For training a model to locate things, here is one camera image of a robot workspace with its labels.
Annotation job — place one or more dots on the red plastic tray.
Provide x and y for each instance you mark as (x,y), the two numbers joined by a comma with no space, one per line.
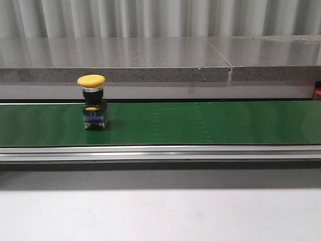
(317,94)

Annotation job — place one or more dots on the right grey stone slab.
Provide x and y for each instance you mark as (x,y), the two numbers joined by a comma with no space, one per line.
(295,59)

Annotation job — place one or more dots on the left grey stone slab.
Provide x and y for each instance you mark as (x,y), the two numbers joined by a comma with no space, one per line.
(120,60)

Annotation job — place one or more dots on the grey stone slab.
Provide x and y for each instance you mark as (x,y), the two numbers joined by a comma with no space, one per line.
(295,59)
(120,60)

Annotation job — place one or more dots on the green conveyor belt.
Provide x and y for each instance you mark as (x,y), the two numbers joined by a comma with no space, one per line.
(164,123)

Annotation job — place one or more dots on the white pleated curtain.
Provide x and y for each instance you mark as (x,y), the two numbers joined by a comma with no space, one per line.
(158,18)

